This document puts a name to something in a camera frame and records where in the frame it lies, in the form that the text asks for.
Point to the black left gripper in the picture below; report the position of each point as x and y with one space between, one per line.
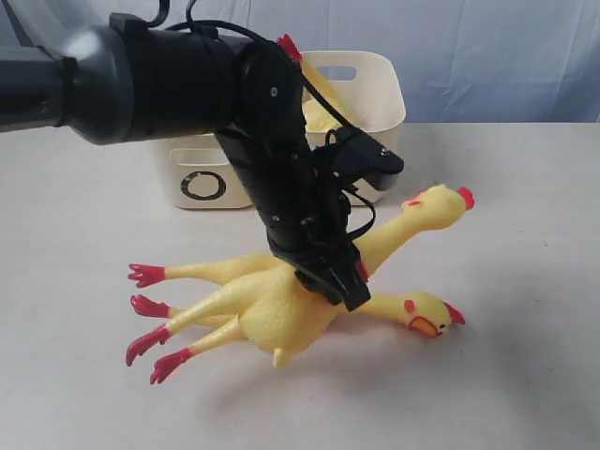
311 235

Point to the yellow rubber chicken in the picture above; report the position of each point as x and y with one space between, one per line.
259 299
419 311

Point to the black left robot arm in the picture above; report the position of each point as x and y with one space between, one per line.
128 81

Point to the cream bin with circle mark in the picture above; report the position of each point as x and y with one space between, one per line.
195 174

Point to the cream bin with cross mark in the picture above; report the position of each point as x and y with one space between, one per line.
368 86

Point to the white backdrop curtain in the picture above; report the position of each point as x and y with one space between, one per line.
457 61

